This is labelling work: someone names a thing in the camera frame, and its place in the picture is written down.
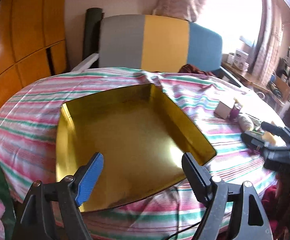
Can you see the dark rolled mat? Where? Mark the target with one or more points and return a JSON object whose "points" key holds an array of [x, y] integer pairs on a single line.
{"points": [[92, 28]]}

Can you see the dark red garment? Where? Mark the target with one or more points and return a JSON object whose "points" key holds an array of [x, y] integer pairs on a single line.
{"points": [[191, 69]]}

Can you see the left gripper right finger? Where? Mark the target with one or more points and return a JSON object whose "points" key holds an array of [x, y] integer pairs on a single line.
{"points": [[248, 219]]}

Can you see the grey yellow blue chair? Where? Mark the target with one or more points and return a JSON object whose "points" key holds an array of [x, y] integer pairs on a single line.
{"points": [[157, 44]]}

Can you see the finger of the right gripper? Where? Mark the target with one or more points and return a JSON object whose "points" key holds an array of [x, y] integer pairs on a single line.
{"points": [[276, 130], [254, 141]]}

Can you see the gold open box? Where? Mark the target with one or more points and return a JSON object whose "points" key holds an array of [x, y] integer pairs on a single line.
{"points": [[142, 135]]}

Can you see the red cloth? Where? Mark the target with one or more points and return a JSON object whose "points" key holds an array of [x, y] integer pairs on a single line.
{"points": [[272, 200]]}

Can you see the purple snack packet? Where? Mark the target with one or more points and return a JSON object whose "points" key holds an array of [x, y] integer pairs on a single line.
{"points": [[235, 111]]}

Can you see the white box on table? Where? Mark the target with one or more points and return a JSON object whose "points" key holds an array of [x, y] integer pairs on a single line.
{"points": [[239, 59]]}

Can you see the wooden side table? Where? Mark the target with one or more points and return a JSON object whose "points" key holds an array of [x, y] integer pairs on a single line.
{"points": [[249, 81]]}

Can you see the yellow sponge cube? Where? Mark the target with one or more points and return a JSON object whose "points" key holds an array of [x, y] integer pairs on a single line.
{"points": [[268, 137]]}

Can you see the striped bed sheet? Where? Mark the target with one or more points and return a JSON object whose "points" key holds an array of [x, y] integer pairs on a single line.
{"points": [[28, 131]]}

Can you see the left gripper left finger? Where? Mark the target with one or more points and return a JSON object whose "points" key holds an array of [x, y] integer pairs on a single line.
{"points": [[37, 218]]}

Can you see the white towel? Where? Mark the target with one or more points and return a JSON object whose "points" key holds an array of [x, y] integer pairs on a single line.
{"points": [[245, 122]]}

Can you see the orange wooden wardrobe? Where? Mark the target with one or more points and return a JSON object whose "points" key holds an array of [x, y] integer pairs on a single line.
{"points": [[32, 43]]}

